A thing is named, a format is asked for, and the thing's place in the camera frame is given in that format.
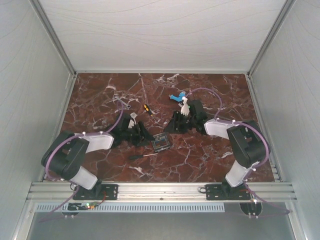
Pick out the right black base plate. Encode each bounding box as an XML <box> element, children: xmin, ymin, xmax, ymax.
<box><xmin>204</xmin><ymin>182</ymin><xmax>251</xmax><ymax>201</ymax></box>

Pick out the slotted grey cable duct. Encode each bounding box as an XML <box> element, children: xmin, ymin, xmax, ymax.
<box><xmin>34</xmin><ymin>202</ymin><xmax>225</xmax><ymax>214</ymax></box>

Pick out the blue plastic faucet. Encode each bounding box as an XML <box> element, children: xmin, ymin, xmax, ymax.
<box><xmin>169</xmin><ymin>91</ymin><xmax>186</xmax><ymax>103</ymax></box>

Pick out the yellow black screwdriver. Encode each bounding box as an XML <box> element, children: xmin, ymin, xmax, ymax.
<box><xmin>143</xmin><ymin>104</ymin><xmax>157</xmax><ymax>123</ymax></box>

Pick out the clear fuse box lid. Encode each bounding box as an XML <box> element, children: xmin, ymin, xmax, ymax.
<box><xmin>151</xmin><ymin>132</ymin><xmax>172</xmax><ymax>153</ymax></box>

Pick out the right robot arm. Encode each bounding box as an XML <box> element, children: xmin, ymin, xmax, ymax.
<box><xmin>164</xmin><ymin>97</ymin><xmax>270</xmax><ymax>200</ymax></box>

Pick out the silver wrench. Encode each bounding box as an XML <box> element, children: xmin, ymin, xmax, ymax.
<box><xmin>113</xmin><ymin>94</ymin><xmax>131</xmax><ymax>110</ymax></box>

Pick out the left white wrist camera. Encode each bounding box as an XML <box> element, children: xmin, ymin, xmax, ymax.
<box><xmin>128</xmin><ymin>112</ymin><xmax>137</xmax><ymax>129</ymax></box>

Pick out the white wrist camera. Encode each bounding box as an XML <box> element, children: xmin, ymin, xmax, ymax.
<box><xmin>180</xmin><ymin>97</ymin><xmax>190</xmax><ymax>116</ymax></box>
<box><xmin>128</xmin><ymin>112</ymin><xmax>137</xmax><ymax>129</ymax></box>

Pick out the aluminium front rail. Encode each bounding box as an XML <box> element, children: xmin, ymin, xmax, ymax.
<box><xmin>26</xmin><ymin>181</ymin><xmax>297</xmax><ymax>203</ymax></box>

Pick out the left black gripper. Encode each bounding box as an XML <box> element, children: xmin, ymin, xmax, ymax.
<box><xmin>122</xmin><ymin>121</ymin><xmax>156</xmax><ymax>148</ymax></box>

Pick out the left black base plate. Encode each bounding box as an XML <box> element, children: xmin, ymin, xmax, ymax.
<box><xmin>72</xmin><ymin>183</ymin><xmax>119</xmax><ymax>201</ymax></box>

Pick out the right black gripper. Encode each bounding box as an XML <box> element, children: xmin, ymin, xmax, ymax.
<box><xmin>163</xmin><ymin>110</ymin><xmax>196</xmax><ymax>134</ymax></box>

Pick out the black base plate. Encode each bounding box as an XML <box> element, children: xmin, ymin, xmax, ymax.
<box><xmin>72</xmin><ymin>183</ymin><xmax>119</xmax><ymax>201</ymax></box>
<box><xmin>204</xmin><ymin>182</ymin><xmax>251</xmax><ymax>201</ymax></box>

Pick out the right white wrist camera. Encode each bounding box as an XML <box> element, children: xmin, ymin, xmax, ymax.
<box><xmin>180</xmin><ymin>97</ymin><xmax>190</xmax><ymax>116</ymax></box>

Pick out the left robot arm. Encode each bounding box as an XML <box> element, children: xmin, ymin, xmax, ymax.
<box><xmin>41</xmin><ymin>113</ymin><xmax>155</xmax><ymax>200</ymax></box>

